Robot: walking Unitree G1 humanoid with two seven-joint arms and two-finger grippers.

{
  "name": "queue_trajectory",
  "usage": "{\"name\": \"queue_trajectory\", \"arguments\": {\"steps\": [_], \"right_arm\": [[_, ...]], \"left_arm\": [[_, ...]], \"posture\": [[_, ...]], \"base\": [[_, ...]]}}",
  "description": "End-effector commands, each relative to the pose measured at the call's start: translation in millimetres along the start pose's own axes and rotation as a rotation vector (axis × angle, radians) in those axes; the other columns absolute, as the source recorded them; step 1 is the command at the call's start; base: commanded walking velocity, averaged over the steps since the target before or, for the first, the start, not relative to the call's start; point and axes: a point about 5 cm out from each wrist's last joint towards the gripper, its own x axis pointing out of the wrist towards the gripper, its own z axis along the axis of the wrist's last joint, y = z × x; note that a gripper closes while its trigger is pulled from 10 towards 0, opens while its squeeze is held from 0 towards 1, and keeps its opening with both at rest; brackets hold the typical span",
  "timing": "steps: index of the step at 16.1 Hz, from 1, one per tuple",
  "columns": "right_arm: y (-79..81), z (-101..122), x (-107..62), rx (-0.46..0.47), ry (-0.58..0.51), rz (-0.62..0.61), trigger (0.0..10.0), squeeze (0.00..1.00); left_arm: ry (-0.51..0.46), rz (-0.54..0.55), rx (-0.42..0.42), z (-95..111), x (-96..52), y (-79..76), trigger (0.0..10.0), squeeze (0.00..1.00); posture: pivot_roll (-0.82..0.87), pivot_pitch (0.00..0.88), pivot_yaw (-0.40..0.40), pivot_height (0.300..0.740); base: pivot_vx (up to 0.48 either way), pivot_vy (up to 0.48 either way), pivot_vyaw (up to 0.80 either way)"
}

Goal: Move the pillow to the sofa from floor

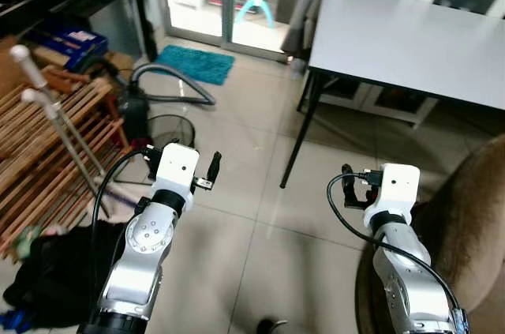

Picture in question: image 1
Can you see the black cloth pile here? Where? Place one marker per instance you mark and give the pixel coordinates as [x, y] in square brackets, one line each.
[59, 271]

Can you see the wooden slatted rack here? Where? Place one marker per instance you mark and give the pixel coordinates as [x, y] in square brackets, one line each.
[39, 160]

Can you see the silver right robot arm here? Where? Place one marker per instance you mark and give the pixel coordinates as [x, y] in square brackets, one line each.
[402, 271]

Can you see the black robot foot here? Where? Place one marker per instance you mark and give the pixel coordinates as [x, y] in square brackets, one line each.
[272, 326]

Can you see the blue box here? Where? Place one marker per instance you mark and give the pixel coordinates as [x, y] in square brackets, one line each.
[69, 42]

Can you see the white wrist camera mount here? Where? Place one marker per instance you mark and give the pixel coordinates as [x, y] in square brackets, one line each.
[177, 166]
[399, 188]

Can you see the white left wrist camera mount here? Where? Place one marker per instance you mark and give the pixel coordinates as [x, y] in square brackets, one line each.
[177, 166]

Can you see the brown sofa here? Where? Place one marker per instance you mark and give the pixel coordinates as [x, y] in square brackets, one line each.
[465, 223]

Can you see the grey table with black legs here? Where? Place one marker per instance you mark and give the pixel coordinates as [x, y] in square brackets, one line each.
[402, 42]

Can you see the grey curtain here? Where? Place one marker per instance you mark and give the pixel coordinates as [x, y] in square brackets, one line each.
[304, 10]

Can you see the black vacuum cleaner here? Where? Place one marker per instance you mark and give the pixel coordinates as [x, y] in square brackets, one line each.
[134, 113]

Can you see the teal floor mat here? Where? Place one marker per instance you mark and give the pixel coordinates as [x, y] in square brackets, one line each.
[196, 64]

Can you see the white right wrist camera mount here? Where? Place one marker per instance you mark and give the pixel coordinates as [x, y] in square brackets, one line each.
[399, 188]

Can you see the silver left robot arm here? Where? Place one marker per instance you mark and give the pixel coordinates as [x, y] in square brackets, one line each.
[146, 235]

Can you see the metal pole with white cap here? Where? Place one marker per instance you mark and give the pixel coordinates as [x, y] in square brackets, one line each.
[59, 133]
[33, 73]

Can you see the sliding glass door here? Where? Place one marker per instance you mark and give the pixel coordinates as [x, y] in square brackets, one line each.
[229, 2]

